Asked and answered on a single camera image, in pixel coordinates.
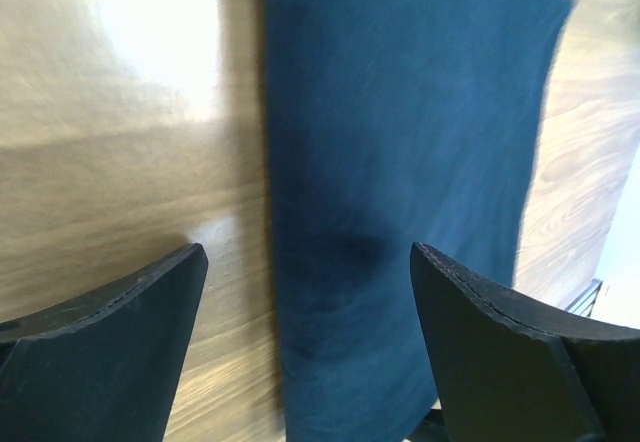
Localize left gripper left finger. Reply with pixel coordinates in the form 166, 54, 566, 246
1, 244, 208, 441

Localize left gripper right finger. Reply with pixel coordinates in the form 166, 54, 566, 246
410, 244, 639, 441

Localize navy jersey tank top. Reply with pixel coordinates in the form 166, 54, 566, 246
265, 0, 574, 441

